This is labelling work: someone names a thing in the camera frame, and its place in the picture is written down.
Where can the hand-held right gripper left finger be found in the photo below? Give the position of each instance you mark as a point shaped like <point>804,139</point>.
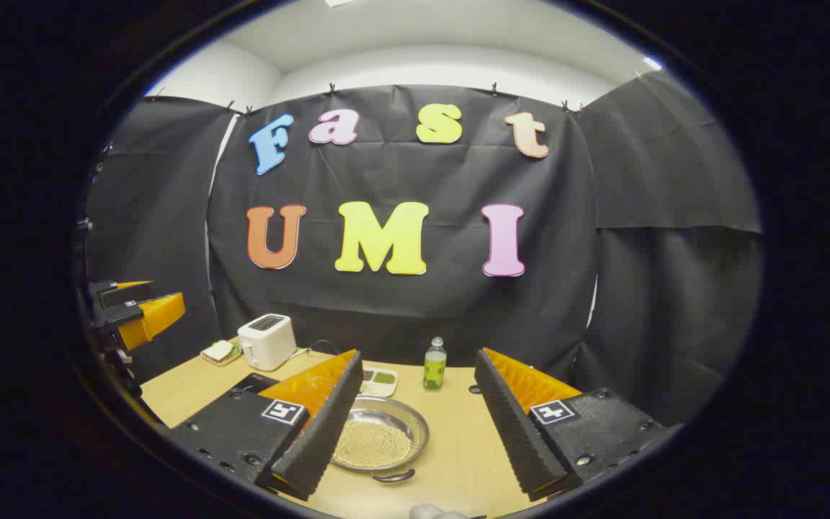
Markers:
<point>323,432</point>

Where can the white sectioned tray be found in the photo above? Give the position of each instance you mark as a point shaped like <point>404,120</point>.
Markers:
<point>379,388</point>

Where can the black induction cooktop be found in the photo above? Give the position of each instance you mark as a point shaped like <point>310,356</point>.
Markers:
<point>256,383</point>

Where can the green label drink bottle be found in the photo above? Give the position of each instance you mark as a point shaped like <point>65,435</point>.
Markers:
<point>434,367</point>

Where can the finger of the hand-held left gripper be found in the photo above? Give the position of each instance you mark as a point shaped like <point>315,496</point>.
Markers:
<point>127,293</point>
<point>155,317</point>

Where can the stainless steel pot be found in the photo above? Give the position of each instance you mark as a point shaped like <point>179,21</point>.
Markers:
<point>415,427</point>

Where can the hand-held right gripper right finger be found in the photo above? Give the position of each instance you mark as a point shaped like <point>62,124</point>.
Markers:
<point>514,432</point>

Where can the white toaster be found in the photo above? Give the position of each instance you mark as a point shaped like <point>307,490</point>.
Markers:
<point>267,344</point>

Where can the portion of green mung beans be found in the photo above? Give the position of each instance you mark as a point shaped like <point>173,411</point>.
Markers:
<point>385,377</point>

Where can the pile of soybeans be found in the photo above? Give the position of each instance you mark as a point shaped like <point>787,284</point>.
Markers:
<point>373,443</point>

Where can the bread slice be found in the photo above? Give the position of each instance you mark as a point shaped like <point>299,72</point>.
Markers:
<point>219,351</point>

